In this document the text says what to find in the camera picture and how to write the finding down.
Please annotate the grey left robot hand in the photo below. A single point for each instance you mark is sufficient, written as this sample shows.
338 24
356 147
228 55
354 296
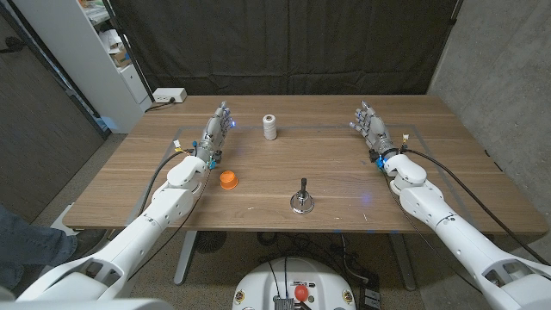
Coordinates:
213 133

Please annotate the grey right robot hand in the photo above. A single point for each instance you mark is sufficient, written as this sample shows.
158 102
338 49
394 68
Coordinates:
375 129

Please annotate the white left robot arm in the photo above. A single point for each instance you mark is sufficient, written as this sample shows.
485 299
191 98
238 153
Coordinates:
142 232

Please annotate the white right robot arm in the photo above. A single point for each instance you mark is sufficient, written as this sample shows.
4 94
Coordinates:
452 232

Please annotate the orange plastic cup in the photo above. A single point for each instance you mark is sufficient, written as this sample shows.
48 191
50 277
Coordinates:
228 181

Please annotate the white power strip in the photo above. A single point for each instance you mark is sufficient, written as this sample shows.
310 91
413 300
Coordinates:
169 94

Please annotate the black round grille disc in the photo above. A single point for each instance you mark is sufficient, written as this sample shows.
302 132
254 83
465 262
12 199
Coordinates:
209 241

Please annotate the black backdrop curtain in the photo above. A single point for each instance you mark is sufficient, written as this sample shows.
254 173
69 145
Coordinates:
284 43

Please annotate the black backdrop stand pole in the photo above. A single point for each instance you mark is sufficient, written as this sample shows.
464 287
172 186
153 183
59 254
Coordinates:
129 52

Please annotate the cardboard box on shelf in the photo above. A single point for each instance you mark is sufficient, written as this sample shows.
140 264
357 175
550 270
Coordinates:
120 58

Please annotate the grey table leg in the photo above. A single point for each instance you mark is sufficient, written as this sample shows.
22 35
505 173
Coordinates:
185 258
404 262

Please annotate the white shelf cabinet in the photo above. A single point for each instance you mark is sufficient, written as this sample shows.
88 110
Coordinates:
82 56

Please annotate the white robot torso base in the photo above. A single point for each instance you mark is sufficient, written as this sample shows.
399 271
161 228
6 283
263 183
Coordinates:
292 280

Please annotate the black floor power strip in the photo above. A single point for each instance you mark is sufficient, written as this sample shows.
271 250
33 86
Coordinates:
370 298

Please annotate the red emergency stop button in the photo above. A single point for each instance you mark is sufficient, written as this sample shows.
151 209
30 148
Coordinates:
301 292

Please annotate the person's leg in jeans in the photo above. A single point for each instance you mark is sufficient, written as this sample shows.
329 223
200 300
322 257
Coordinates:
30 245

